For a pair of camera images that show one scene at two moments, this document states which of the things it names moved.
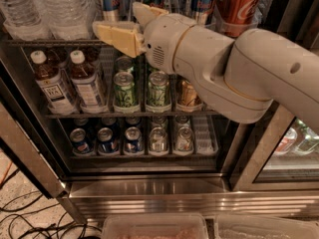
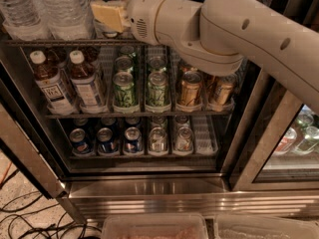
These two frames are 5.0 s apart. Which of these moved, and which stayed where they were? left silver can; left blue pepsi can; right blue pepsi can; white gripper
Moved: white gripper
Stayed: left silver can; left blue pepsi can; right blue pepsi can
